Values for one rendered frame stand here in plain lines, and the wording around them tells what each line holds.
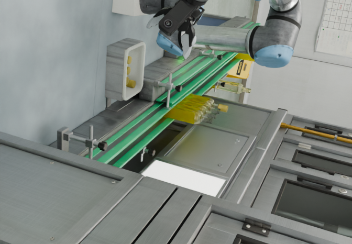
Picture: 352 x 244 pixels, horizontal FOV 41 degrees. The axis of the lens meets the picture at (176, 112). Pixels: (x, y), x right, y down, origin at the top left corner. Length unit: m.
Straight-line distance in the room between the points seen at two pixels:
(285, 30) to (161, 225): 0.81
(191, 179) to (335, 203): 0.59
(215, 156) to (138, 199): 1.02
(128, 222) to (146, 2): 1.04
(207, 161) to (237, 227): 0.97
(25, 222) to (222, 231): 0.42
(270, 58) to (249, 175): 0.62
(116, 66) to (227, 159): 0.63
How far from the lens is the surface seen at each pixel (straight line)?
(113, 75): 1.91
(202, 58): 2.56
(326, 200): 2.03
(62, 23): 1.61
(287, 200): 1.96
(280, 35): 1.55
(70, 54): 1.68
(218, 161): 2.04
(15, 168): 1.25
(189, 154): 2.07
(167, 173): 1.90
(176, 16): 1.27
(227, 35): 1.64
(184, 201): 1.11
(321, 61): 8.02
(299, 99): 8.24
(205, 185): 1.86
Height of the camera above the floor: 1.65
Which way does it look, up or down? 18 degrees down
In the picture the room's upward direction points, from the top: 104 degrees clockwise
